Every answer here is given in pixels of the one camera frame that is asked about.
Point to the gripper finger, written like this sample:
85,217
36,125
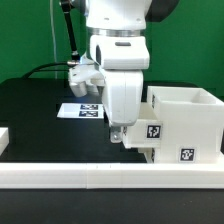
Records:
116,134

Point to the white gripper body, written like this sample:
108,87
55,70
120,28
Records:
121,96

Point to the white drawer box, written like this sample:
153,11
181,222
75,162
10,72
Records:
146,132
149,154

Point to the white drawer box front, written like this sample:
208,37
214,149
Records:
149,154

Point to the white drawer cabinet frame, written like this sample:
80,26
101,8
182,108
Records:
192,124

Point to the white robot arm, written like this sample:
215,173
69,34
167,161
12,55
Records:
116,54

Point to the white marker base plate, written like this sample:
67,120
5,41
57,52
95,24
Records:
81,110

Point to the white obstacle fence wall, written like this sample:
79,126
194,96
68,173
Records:
104,176

